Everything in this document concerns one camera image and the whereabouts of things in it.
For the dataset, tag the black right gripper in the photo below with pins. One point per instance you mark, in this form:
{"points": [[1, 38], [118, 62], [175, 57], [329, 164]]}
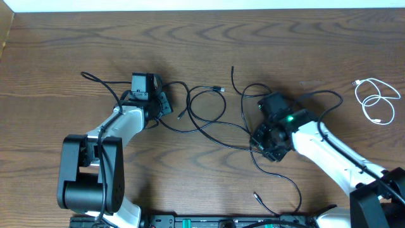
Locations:
{"points": [[257, 139]]}

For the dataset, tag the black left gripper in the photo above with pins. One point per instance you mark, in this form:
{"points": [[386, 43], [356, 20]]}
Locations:
{"points": [[167, 107]]}

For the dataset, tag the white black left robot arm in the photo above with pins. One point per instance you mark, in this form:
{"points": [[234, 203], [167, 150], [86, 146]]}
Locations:
{"points": [[91, 173]]}

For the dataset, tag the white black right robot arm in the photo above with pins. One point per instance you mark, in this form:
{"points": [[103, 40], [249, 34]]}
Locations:
{"points": [[376, 195]]}

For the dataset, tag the light wooden side board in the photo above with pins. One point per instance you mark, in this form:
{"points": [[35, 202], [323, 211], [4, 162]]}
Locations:
{"points": [[6, 20]]}

